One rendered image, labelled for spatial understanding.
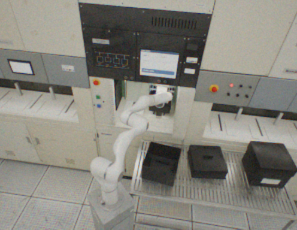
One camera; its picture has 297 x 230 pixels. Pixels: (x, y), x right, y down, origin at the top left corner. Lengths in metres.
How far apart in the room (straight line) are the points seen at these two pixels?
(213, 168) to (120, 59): 1.16
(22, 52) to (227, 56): 1.57
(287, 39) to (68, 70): 1.60
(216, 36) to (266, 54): 0.37
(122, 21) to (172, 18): 0.34
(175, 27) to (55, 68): 1.01
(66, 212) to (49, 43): 1.73
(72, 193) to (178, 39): 2.04
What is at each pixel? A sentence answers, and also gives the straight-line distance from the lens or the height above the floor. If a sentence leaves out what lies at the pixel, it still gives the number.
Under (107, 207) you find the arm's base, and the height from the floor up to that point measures 0.77.
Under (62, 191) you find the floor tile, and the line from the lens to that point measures 2.86.
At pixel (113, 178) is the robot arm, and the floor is 1.15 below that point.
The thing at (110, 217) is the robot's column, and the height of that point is 0.76.
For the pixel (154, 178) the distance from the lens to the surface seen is 1.87.
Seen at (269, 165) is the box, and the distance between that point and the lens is 1.98.
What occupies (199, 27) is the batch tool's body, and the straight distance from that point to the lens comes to 1.63.
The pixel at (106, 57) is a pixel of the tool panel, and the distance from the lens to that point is 1.79.
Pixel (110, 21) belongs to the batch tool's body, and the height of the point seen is 1.85.
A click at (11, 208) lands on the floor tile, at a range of 2.95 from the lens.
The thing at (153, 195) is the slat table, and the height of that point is 0.76.
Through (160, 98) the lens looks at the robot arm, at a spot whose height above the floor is 1.31.
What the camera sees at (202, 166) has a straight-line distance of 1.95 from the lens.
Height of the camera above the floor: 2.35
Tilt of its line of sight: 41 degrees down
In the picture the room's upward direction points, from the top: 4 degrees clockwise
